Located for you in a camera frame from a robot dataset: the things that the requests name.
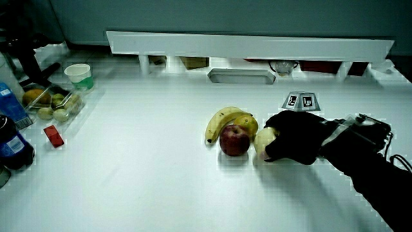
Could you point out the black camera stand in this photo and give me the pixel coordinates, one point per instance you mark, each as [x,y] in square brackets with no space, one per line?
[27,48]

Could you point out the white and green paper cup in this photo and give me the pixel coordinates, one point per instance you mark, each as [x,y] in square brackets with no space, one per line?
[80,76]

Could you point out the red apple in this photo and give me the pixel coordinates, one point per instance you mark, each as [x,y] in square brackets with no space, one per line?
[234,140]

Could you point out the person's right hand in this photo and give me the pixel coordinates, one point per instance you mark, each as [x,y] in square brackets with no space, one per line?
[299,137]

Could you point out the white rectangular tray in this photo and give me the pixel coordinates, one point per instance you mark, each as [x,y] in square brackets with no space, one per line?
[241,76]

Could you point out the yellow-green orange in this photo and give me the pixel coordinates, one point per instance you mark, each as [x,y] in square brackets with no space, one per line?
[248,124]

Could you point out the clear glass cup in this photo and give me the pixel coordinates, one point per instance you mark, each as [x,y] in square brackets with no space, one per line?
[284,67]

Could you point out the black wrist sensor unit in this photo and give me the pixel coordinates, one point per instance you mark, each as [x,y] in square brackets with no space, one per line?
[367,133]

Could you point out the brown cardboard box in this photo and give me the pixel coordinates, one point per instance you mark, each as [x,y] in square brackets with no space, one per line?
[194,62]

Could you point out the dark bottle with blue label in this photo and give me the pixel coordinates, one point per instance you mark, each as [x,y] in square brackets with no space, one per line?
[14,146]

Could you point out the pale yellow pear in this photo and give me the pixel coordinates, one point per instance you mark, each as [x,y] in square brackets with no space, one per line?
[263,140]

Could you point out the dark red box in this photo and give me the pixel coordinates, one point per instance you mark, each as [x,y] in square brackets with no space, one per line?
[358,68]
[320,67]

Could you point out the pale green pear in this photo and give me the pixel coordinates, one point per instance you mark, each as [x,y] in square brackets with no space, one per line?
[61,115]
[74,101]
[45,113]

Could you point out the small green fruit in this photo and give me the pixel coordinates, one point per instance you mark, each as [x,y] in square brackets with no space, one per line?
[57,99]

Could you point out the white raised shelf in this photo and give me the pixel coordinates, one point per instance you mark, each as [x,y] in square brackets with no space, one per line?
[244,46]

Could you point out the yellow banana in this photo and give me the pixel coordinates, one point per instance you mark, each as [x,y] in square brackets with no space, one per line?
[219,120]

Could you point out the blue carton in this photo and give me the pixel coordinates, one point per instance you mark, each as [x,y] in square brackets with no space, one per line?
[11,108]

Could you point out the clear plastic fruit container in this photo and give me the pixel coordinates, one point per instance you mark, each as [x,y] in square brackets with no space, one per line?
[69,106]

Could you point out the orange round fruit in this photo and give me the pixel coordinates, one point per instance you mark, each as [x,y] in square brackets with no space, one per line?
[34,96]

